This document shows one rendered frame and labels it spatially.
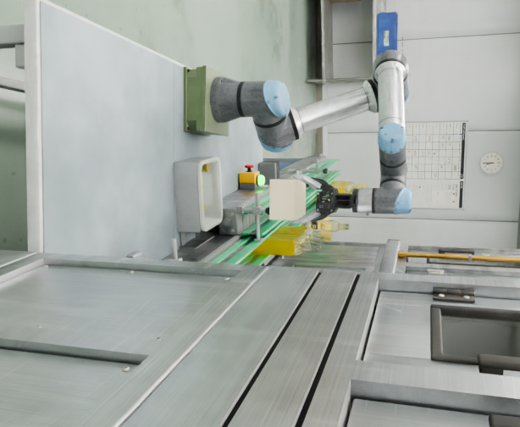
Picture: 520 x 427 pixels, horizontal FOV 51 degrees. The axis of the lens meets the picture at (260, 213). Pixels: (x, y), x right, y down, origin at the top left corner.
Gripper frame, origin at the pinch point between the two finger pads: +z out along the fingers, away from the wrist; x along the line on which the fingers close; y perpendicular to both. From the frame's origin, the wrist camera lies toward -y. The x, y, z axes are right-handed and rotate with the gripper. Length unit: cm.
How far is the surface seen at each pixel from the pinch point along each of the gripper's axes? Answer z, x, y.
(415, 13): -17, -221, -584
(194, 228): 30.0, 9.5, 7.2
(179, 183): 34.0, -4.5, 9.2
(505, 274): -69, 30, -60
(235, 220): 23.0, 8.3, -11.8
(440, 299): -42, 12, 78
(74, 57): 36, -33, 59
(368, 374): -34, 14, 107
